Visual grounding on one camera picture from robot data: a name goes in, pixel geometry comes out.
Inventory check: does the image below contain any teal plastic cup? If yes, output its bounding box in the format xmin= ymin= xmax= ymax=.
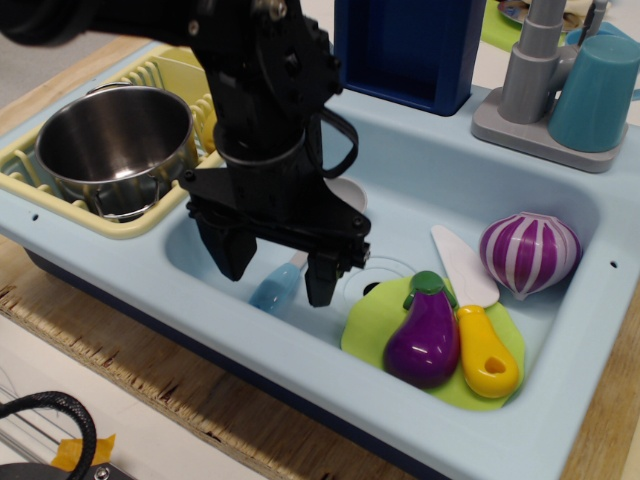
xmin=548 ymin=35 xmax=639 ymax=153

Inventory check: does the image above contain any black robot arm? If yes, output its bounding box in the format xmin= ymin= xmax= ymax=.
xmin=1 ymin=1 xmax=371 ymax=307

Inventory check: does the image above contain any purple striped toy onion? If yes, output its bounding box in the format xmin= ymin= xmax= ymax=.
xmin=479 ymin=212 xmax=582 ymax=301

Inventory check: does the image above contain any stainless steel pot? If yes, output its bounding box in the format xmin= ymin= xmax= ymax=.
xmin=35 ymin=82 xmax=199 ymax=223

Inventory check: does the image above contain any grey toy faucet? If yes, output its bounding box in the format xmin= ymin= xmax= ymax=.
xmin=471 ymin=1 xmax=620 ymax=173

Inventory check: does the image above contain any white knife yellow handle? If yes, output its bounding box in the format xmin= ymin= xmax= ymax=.
xmin=431 ymin=225 xmax=520 ymax=399

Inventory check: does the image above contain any white spoon blue handle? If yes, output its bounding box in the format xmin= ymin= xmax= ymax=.
xmin=249 ymin=177 xmax=368 ymax=315

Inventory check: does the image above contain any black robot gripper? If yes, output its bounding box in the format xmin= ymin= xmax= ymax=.
xmin=179 ymin=139 xmax=371 ymax=307

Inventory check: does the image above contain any light blue toy sink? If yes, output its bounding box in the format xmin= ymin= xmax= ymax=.
xmin=1 ymin=88 xmax=639 ymax=479

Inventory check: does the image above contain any black braided cable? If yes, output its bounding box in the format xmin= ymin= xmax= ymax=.
xmin=0 ymin=391 xmax=100 ymax=480

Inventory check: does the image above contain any yellow tape piece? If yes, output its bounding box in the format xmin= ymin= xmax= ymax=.
xmin=50 ymin=434 xmax=116 ymax=472

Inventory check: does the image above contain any yellow dish rack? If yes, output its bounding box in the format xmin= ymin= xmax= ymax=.
xmin=1 ymin=46 xmax=222 ymax=240

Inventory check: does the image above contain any yellow toy potato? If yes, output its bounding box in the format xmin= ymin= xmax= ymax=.
xmin=200 ymin=120 xmax=216 ymax=153

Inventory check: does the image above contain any dark blue plastic box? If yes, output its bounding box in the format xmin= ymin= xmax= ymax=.
xmin=334 ymin=0 xmax=486 ymax=116

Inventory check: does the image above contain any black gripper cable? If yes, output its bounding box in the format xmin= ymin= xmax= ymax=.
xmin=319 ymin=107 xmax=360 ymax=180

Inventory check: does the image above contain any purple toy eggplant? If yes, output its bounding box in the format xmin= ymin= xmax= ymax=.
xmin=383 ymin=271 xmax=460 ymax=389

